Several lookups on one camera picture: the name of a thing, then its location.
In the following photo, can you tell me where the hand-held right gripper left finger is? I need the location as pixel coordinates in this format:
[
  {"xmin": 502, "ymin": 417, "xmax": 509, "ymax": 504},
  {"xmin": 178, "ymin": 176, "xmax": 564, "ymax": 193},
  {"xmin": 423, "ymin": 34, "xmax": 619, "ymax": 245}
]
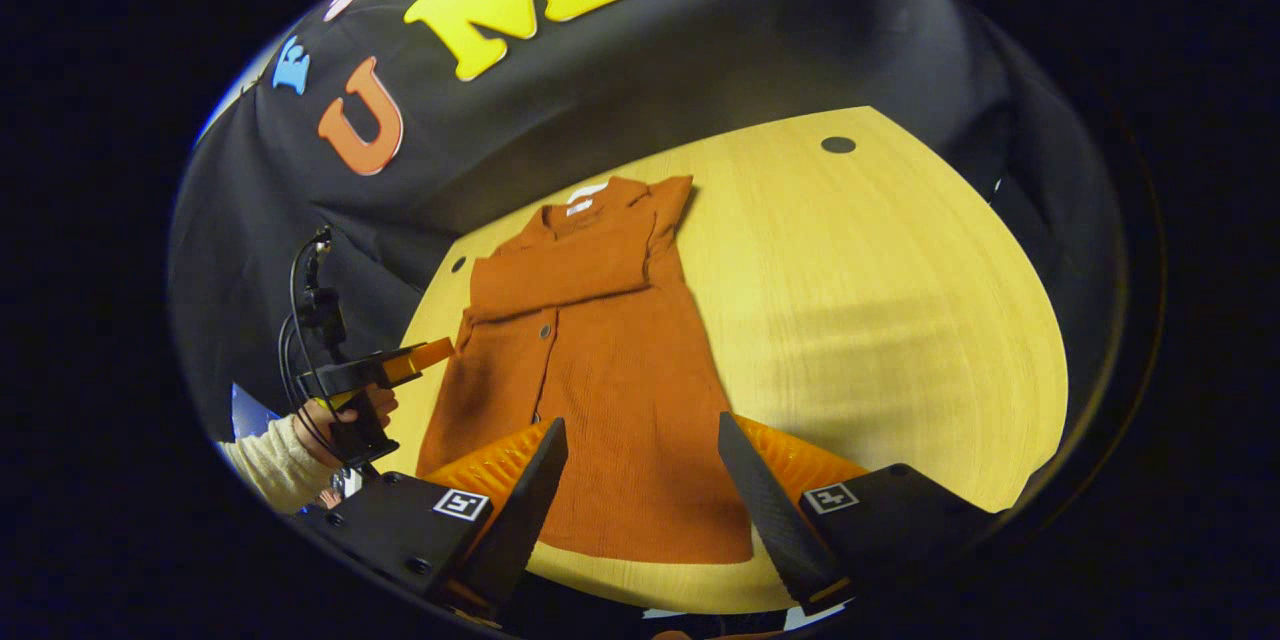
[{"xmin": 318, "ymin": 417, "xmax": 570, "ymax": 621}]

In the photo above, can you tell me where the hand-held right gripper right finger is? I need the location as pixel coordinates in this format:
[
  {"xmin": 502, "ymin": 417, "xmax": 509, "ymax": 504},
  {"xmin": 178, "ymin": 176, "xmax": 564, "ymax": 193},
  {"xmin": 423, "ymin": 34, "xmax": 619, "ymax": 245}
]
[{"xmin": 717, "ymin": 410, "xmax": 1003, "ymax": 617}]

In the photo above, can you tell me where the orange knit cardigan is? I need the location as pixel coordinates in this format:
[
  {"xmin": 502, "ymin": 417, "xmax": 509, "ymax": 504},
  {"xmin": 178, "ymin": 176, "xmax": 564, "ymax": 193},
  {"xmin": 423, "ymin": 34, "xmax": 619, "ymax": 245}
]
[{"xmin": 414, "ymin": 174, "xmax": 757, "ymax": 567}]

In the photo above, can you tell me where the dark computer monitor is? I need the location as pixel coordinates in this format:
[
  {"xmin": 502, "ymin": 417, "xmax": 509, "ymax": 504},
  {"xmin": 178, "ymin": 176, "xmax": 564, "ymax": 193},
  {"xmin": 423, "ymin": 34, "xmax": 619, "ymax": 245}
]
[{"xmin": 231, "ymin": 381, "xmax": 283, "ymax": 443}]

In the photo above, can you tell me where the black backdrop cloth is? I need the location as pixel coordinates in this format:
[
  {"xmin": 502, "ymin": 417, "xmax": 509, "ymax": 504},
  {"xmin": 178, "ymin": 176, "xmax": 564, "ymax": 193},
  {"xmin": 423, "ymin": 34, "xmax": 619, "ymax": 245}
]
[{"xmin": 168, "ymin": 0, "xmax": 1129, "ymax": 441}]

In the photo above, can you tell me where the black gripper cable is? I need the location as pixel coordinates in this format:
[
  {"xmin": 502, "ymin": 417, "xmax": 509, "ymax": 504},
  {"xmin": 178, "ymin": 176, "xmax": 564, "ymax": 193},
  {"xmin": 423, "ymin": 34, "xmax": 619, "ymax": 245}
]
[{"xmin": 277, "ymin": 230, "xmax": 346, "ymax": 469}]

